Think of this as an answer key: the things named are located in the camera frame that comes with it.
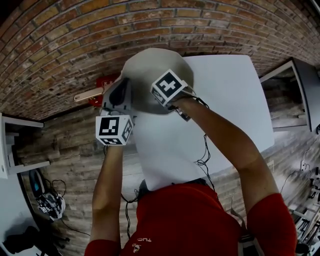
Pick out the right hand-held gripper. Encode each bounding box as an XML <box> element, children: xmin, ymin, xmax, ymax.
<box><xmin>150</xmin><ymin>68</ymin><xmax>199</xmax><ymax>108</ymax></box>

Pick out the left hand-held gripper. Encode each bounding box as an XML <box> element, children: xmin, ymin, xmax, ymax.
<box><xmin>95</xmin><ymin>77</ymin><xmax>138</xmax><ymax>147</ymax></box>

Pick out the grey pan with wooden handle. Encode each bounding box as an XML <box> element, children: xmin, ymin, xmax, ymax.
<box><xmin>73</xmin><ymin>47</ymin><xmax>196</xmax><ymax>116</ymax></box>

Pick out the person's right forearm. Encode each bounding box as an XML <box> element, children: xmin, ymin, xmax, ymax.
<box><xmin>171</xmin><ymin>96</ymin><xmax>280</xmax><ymax>214</ymax></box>

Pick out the person's left forearm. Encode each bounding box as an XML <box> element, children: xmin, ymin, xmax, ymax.
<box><xmin>89</xmin><ymin>144</ymin><xmax>125</xmax><ymax>243</ymax></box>

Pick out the red fire extinguisher cabinet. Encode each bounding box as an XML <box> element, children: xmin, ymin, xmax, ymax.
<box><xmin>87</xmin><ymin>74</ymin><xmax>120</xmax><ymax>108</ymax></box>

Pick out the small white desk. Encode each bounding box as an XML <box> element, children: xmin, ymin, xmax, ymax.
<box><xmin>0</xmin><ymin>112</ymin><xmax>51</xmax><ymax>180</ymax></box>

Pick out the spare grey gripper device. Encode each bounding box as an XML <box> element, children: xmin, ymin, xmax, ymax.
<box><xmin>28</xmin><ymin>168</ymin><xmax>67</xmax><ymax>223</ymax></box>

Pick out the person's red shirt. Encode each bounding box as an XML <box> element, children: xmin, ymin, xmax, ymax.
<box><xmin>84</xmin><ymin>183</ymin><xmax>299</xmax><ymax>256</ymax></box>

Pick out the black-topped table with white legs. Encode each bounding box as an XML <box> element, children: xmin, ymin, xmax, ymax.
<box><xmin>258</xmin><ymin>57</ymin><xmax>320</xmax><ymax>134</ymax></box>

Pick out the black office chair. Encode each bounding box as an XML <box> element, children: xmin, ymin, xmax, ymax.
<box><xmin>1</xmin><ymin>225</ymin><xmax>71</xmax><ymax>256</ymax></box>

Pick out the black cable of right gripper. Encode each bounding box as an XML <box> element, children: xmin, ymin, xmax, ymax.
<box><xmin>194</xmin><ymin>96</ymin><xmax>216</xmax><ymax>191</ymax></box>

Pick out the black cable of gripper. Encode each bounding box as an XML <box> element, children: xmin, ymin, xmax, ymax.
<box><xmin>120</xmin><ymin>188</ymin><xmax>141</xmax><ymax>239</ymax></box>
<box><xmin>194</xmin><ymin>96</ymin><xmax>216</xmax><ymax>191</ymax></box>

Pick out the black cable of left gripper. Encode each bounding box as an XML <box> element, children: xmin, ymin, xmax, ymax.
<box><xmin>120</xmin><ymin>188</ymin><xmax>141</xmax><ymax>239</ymax></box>

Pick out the black floor cable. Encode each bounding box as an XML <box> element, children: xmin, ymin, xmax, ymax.
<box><xmin>44</xmin><ymin>178</ymin><xmax>91</xmax><ymax>238</ymax></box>

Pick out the grey shoulder strap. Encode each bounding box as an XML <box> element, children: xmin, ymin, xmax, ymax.
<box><xmin>230</xmin><ymin>196</ymin><xmax>264</xmax><ymax>256</ymax></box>

